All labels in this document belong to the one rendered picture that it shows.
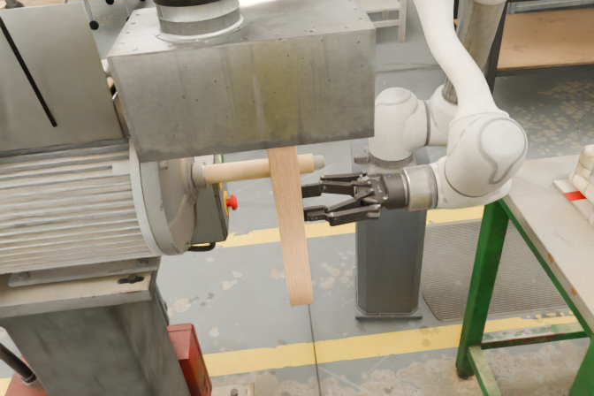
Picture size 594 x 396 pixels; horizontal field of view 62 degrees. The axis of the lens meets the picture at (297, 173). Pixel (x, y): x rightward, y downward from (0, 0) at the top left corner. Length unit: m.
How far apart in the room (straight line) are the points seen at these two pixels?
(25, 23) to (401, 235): 1.46
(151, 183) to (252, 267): 1.72
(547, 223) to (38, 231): 1.03
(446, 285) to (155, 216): 1.76
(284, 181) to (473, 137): 0.31
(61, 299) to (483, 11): 1.14
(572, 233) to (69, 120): 1.03
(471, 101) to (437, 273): 1.53
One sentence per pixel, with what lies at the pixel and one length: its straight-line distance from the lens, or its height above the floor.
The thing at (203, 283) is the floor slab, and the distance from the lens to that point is 2.41.
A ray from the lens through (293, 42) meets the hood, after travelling 0.57.
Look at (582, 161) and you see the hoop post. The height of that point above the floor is 1.02.
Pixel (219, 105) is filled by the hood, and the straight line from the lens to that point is 0.61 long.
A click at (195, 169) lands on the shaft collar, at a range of 0.83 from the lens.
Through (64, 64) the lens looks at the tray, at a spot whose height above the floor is 1.49.
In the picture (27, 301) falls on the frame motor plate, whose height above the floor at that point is 1.12.
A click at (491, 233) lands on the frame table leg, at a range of 1.51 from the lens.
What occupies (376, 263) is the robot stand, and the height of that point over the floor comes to 0.32.
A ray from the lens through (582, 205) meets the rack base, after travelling 1.34.
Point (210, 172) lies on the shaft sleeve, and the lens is 0.83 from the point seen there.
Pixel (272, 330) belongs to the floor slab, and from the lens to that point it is 2.18.
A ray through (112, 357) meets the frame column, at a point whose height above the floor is 0.93.
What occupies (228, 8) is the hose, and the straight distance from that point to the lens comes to 0.61.
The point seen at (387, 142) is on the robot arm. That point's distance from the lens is 1.67.
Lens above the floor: 1.73
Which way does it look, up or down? 35 degrees down
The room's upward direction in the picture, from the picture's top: 5 degrees counter-clockwise
